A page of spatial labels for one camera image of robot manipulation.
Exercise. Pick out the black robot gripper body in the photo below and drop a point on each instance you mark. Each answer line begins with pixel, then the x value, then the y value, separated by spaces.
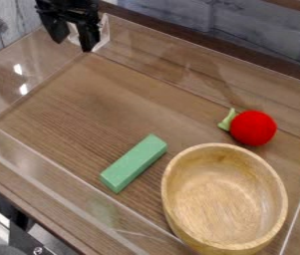
pixel 75 11

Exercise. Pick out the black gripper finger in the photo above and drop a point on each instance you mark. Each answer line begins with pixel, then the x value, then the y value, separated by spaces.
pixel 89 32
pixel 55 27

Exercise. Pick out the red plush fruit green leaf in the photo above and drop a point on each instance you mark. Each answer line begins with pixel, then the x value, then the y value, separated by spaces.
pixel 251 127

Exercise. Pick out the green rectangular block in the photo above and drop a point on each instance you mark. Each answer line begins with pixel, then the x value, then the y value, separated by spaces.
pixel 130 165

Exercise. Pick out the wooden oval bowl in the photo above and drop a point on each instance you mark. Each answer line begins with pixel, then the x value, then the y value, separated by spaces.
pixel 224 199

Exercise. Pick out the clear acrylic tray enclosure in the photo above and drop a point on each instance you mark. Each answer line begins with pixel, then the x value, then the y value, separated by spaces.
pixel 77 108

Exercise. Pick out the black metal frame bracket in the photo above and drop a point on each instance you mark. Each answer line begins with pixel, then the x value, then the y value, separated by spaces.
pixel 19 237

